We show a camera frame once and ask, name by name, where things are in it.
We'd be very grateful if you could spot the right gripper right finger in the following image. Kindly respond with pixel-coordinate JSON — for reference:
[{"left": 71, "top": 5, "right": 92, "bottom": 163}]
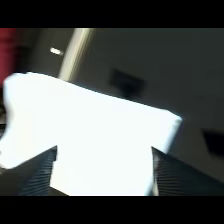
[{"left": 151, "top": 146, "right": 224, "bottom": 197}]

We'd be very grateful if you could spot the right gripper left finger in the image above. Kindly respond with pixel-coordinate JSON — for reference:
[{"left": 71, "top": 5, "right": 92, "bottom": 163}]
[{"left": 14, "top": 145, "right": 70, "bottom": 197}]

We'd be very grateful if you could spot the white T-shirt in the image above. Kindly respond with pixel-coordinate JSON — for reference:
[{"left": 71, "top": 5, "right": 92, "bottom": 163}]
[{"left": 0, "top": 71, "right": 184, "bottom": 197}]

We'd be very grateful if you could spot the red garment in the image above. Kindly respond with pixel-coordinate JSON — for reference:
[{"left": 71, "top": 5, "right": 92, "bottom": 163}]
[{"left": 0, "top": 28, "right": 18, "bottom": 86}]

